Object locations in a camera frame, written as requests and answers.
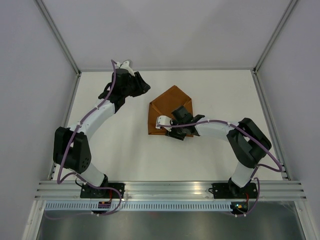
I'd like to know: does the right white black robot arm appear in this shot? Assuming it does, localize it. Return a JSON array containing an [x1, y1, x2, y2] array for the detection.
[[156, 106, 272, 198]]

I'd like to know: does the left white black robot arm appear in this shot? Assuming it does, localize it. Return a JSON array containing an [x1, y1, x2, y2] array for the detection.
[[53, 68, 151, 198]]

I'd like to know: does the brown cloth napkin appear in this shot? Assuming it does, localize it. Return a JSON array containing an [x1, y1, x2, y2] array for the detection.
[[147, 85, 193, 136]]

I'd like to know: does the left aluminium frame post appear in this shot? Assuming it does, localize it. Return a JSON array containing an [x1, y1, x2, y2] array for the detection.
[[34, 0, 81, 77]]

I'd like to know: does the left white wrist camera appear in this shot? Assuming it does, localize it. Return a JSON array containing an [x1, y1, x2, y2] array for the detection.
[[116, 59, 135, 76]]

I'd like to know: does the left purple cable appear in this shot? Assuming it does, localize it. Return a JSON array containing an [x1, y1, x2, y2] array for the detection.
[[43, 59, 123, 221]]

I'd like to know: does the right aluminium frame post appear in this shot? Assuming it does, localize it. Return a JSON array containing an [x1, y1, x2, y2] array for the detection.
[[252, 0, 300, 75]]

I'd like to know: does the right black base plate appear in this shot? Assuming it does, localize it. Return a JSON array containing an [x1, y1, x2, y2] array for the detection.
[[210, 182, 258, 200]]

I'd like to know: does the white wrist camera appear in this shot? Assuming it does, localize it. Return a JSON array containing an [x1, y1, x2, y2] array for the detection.
[[155, 115, 173, 132], [116, 59, 135, 76]]

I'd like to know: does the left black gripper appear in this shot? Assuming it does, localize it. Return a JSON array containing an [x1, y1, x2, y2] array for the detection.
[[122, 72, 151, 98]]

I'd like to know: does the aluminium frame post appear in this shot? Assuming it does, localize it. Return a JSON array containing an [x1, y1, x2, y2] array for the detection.
[[252, 0, 300, 75], [34, 0, 81, 77]]

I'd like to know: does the rear aluminium frame bar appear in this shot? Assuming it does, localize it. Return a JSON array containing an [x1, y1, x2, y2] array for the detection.
[[79, 66, 255, 73]]

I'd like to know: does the aluminium front rail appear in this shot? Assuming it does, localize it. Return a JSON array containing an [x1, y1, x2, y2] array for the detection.
[[34, 180, 307, 202]]

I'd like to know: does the white slotted cable duct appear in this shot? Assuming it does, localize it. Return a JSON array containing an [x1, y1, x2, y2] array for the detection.
[[45, 200, 232, 212]]

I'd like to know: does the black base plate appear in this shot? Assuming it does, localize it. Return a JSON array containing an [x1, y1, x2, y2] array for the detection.
[[80, 182, 125, 199], [210, 182, 258, 200]]

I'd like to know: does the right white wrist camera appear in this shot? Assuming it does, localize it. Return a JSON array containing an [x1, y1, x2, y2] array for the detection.
[[155, 115, 173, 132]]

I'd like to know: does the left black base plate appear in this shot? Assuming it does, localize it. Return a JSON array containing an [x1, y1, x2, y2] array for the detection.
[[80, 182, 125, 199]]

